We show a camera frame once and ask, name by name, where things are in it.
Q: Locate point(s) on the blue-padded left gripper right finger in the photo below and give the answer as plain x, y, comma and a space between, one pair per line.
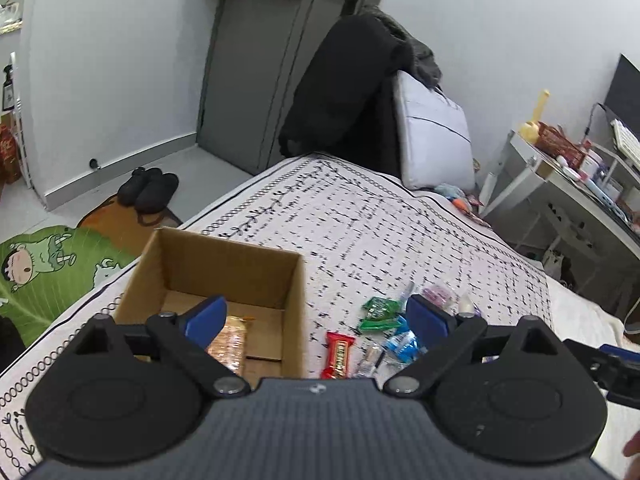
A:
449, 341

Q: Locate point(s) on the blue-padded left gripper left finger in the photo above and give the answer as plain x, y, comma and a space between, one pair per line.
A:
181, 340

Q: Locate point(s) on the blue snack packet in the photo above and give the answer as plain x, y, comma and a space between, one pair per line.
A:
402, 344

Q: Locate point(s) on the orange cracker packet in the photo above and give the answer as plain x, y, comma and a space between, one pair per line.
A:
229, 346

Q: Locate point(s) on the green snack packet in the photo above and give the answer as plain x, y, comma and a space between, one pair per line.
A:
381, 309

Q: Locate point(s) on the purple candy packet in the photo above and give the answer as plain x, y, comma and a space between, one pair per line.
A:
440, 295

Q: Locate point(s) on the brown cardboard box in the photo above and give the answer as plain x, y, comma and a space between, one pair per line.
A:
225, 279

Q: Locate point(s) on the red candy bar wrapper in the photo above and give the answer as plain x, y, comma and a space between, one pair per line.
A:
337, 360

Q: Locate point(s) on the patterned white bed cover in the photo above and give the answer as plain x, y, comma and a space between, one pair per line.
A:
353, 234

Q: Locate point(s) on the white blanket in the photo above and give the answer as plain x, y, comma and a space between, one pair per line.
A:
579, 319

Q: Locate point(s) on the black slippers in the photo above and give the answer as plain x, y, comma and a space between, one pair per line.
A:
148, 191

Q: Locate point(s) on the green cartoon floor mat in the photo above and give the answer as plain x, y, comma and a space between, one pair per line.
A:
43, 273

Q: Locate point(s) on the white desk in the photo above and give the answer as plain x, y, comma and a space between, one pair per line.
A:
524, 174

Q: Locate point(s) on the grey pillow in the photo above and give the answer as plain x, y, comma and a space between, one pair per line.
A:
434, 140

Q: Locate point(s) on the red plastic basket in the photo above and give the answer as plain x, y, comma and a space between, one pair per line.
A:
553, 142

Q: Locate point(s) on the black jacket on chair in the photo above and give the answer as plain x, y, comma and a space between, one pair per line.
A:
344, 103

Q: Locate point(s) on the white keyboard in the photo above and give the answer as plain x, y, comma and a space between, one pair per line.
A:
626, 143

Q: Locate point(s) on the black monitor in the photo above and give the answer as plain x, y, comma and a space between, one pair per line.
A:
622, 101

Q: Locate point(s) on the grey door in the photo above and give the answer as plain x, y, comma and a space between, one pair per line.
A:
258, 51

